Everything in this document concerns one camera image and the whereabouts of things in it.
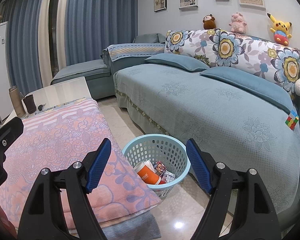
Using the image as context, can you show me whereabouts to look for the blue red snack bag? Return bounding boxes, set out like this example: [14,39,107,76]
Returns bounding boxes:
[154,161,167,177]

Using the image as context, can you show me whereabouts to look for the orange white paper cup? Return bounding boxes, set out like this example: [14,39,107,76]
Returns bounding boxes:
[134,161,161,185]

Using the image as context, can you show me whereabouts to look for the white black-heart paper bag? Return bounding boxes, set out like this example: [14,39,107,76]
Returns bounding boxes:
[163,171,176,183]

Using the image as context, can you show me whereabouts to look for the person's left hand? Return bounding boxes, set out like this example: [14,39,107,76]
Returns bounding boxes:
[0,206,17,239]

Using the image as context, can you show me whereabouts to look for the beige cylindrical thermos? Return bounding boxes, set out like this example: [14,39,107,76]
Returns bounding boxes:
[9,86,26,118]

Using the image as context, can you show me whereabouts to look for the dark brown cup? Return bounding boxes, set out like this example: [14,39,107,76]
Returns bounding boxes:
[23,94,37,114]

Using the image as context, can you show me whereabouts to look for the pink floral table cloth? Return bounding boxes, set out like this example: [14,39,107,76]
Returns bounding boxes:
[0,99,160,226]

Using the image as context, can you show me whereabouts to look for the black car key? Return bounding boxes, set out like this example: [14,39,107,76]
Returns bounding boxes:
[38,104,46,112]

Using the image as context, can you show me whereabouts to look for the white refrigerator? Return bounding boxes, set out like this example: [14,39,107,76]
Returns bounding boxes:
[0,22,13,121]

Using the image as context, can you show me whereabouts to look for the white coffee table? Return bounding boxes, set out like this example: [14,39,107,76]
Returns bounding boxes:
[2,76,93,126]

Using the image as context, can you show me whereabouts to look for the blue fabric sofa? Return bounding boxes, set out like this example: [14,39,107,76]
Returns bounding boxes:
[50,28,300,230]

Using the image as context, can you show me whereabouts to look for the colourful puzzle cube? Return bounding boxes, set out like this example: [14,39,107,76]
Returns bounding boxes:
[285,110,299,131]

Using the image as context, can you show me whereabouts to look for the light blue plastic basket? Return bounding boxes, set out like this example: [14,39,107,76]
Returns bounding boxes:
[122,134,191,199]

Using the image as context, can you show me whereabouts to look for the blue throw pillow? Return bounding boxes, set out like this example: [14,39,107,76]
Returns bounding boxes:
[145,53,210,72]
[199,67,293,114]

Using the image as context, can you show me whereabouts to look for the striped armrest cover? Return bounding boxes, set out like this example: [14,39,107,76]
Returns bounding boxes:
[106,43,165,62]

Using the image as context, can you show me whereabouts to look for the blue curtains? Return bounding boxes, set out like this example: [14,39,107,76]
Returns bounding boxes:
[3,0,138,94]

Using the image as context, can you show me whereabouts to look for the floral sofa back cushion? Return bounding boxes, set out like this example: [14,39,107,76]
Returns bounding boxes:
[164,29,300,97]

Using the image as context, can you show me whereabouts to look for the cream curtain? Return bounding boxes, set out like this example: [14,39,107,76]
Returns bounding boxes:
[38,0,67,87]

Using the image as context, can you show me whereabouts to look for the yellow pikachu plush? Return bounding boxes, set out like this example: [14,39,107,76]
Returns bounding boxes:
[267,13,292,46]

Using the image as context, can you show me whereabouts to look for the pink pig plush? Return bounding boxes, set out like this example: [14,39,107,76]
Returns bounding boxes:
[229,12,247,34]

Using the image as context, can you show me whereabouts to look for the brown monkey plush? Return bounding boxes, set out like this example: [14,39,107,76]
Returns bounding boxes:
[203,14,216,30]

